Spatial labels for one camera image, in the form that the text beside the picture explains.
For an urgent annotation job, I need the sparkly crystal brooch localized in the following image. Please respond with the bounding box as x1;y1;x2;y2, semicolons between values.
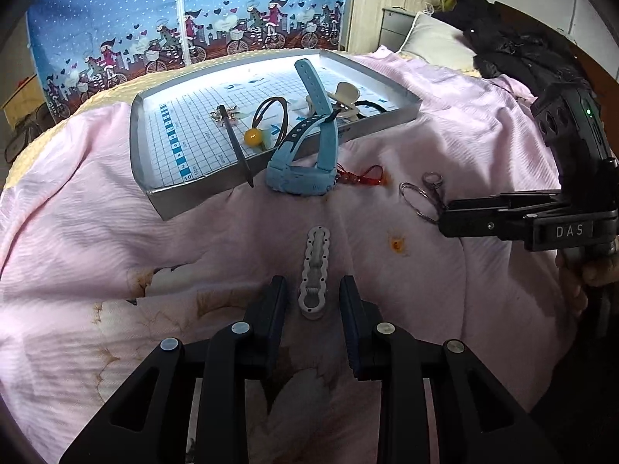
210;106;241;127

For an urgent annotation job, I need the grey shallow tray box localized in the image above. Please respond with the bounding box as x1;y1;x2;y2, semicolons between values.
129;50;421;220

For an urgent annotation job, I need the white beaded hair clip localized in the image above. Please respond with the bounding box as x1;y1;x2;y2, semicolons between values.
297;226;330;321

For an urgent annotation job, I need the black hair stick pin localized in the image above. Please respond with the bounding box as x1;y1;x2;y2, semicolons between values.
224;121;254;188

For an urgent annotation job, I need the dark suitcase bag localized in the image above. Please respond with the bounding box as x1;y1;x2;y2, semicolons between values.
4;104;55;165

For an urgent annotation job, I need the beige plastic hair claw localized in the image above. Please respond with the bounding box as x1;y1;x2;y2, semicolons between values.
327;82;360;121

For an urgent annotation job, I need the red string cord bracelet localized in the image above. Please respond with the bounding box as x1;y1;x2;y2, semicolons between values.
335;163;388;188

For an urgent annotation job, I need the pink bed sheet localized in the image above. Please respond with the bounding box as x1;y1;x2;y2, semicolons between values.
1;49;575;463

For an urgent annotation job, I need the yellow fleece blanket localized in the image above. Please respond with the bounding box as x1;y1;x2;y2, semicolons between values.
2;47;350;190

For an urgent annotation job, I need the person's right hand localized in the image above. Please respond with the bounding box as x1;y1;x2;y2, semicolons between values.
555;251;618;317

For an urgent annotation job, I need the blue fabric wardrobe cover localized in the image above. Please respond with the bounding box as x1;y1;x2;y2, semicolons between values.
26;0;345;121

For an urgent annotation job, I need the white pillow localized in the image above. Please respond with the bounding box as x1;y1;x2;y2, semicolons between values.
399;12;475;71

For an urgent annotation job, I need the grey bedside drawer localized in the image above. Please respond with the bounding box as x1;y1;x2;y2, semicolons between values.
378;7;416;51

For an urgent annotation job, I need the black jacket pile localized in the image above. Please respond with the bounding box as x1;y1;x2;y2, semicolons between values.
432;0;594;97

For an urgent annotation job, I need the light wooden side cabinet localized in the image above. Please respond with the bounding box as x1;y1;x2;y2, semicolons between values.
1;74;45;130

